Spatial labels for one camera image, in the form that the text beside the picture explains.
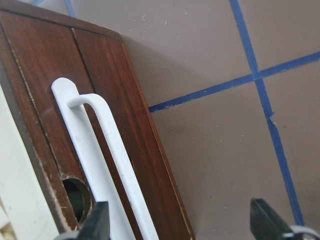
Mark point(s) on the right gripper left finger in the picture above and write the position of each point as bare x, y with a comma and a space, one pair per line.
96, 226

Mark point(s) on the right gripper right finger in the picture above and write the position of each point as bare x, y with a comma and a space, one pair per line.
266, 224

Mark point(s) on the wooden drawer with white handle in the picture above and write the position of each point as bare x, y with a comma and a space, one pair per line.
75, 100

